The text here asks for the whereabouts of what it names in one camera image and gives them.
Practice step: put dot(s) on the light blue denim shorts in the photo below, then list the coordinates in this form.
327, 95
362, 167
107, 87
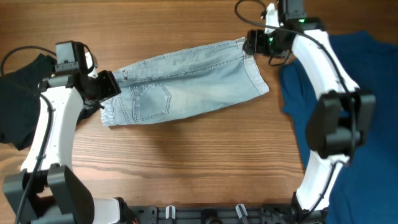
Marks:
184, 83

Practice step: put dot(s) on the left arm base joint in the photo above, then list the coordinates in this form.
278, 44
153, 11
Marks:
114, 210

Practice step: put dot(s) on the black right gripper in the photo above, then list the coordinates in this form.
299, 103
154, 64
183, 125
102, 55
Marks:
255, 44

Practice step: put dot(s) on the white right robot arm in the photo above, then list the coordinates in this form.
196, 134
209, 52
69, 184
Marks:
341, 119

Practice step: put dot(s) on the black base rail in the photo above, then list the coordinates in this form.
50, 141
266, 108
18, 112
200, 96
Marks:
266, 214

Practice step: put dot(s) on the black garment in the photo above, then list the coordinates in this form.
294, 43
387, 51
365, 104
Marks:
20, 109

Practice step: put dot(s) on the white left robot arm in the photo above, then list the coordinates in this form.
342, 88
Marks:
46, 190

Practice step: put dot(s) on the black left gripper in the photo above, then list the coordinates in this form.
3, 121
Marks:
111, 88

